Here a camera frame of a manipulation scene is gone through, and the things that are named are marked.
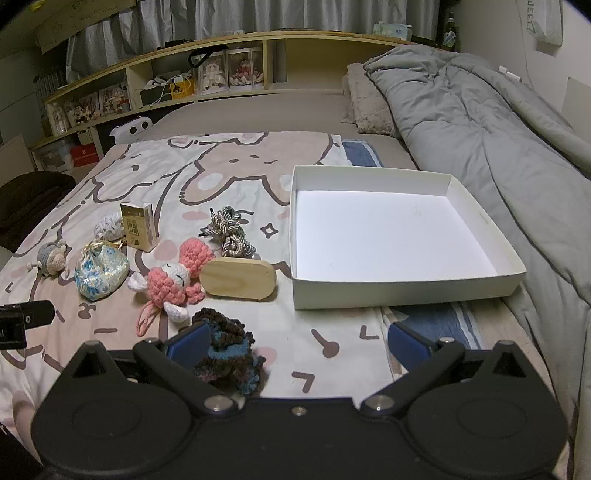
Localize beige pillow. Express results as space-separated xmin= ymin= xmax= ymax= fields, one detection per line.
xmin=341 ymin=63 xmax=403 ymax=139

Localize dark glass bottle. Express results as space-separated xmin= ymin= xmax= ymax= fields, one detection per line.
xmin=442 ymin=11 xmax=461 ymax=51

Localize cartoon printed blanket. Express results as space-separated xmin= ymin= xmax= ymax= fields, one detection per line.
xmin=0 ymin=131 xmax=395 ymax=464

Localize grey curtain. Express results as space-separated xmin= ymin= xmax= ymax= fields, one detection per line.
xmin=66 ymin=0 xmax=445 ymax=75

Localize white cardboard box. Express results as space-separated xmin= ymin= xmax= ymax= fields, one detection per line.
xmin=289 ymin=165 xmax=527 ymax=310

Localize white air conditioner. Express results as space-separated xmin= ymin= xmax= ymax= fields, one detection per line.
xmin=525 ymin=0 xmax=564 ymax=46

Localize blue floral fabric pouch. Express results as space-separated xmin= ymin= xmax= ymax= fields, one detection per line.
xmin=74 ymin=240 xmax=131 ymax=303

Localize clear plastic storage bin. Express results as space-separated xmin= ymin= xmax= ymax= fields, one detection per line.
xmin=34 ymin=138 xmax=75 ymax=172

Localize yellow bag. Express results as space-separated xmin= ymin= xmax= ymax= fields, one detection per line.
xmin=169 ymin=76 xmax=193 ymax=100

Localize cardboard panel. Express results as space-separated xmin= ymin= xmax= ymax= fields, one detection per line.
xmin=0 ymin=134 xmax=36 ymax=186

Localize clear plastic jar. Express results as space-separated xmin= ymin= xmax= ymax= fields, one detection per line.
xmin=48 ymin=103 xmax=66 ymax=135

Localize grey crochet doll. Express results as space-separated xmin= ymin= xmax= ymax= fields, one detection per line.
xmin=27 ymin=241 xmax=70 ymax=278

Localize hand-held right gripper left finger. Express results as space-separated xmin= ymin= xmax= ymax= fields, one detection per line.
xmin=60 ymin=322 xmax=236 ymax=418

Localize clear doll display box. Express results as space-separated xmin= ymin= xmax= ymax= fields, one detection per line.
xmin=198 ymin=50 xmax=228 ymax=96
xmin=226 ymin=45 xmax=267 ymax=91

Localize wooden curtain pelmet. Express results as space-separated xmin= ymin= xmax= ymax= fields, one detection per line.
xmin=36 ymin=0 xmax=122 ymax=54

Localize oval wooden box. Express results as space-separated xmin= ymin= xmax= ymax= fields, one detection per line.
xmin=199 ymin=258 xmax=278 ymax=304

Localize brown blue crochet scrunchie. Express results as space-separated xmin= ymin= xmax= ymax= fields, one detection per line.
xmin=191 ymin=308 xmax=267 ymax=397

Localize pink crochet doll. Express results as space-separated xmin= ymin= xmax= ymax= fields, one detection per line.
xmin=128 ymin=237 xmax=216 ymax=337

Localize white appliance with dark holes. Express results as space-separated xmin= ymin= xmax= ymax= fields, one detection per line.
xmin=112 ymin=117 xmax=153 ymax=147

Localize white crochet pouch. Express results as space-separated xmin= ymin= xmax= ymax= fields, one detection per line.
xmin=93 ymin=211 xmax=126 ymax=242

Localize grey duvet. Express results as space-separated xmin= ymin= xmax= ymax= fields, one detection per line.
xmin=363 ymin=45 xmax=591 ymax=418

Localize small yellow carton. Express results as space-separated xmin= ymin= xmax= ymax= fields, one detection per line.
xmin=120 ymin=202 xmax=157 ymax=253

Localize dark brown chair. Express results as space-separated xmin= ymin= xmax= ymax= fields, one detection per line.
xmin=0 ymin=171 xmax=76 ymax=253

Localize twisted rope bundle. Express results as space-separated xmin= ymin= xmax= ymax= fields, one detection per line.
xmin=201 ymin=205 xmax=257 ymax=259

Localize row of doll figurines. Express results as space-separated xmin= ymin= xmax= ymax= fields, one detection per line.
xmin=64 ymin=86 xmax=131 ymax=126

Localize wooden headboard shelf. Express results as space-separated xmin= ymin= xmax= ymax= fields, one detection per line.
xmin=29 ymin=30 xmax=419 ymax=149

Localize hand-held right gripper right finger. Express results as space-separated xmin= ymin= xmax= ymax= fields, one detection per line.
xmin=360 ymin=320 xmax=539 ymax=416

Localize red box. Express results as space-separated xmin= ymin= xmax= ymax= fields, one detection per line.
xmin=71 ymin=143 xmax=100 ymax=167

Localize tissue box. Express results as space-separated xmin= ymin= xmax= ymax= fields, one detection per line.
xmin=372 ymin=21 xmax=413 ymax=40

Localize beige bed mattress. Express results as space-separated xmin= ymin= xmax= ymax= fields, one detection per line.
xmin=154 ymin=90 xmax=419 ymax=169

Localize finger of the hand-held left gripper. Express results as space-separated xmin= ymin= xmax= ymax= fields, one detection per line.
xmin=23 ymin=300 xmax=55 ymax=330

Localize black electronic box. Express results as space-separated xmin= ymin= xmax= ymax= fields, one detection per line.
xmin=139 ymin=85 xmax=173 ymax=107

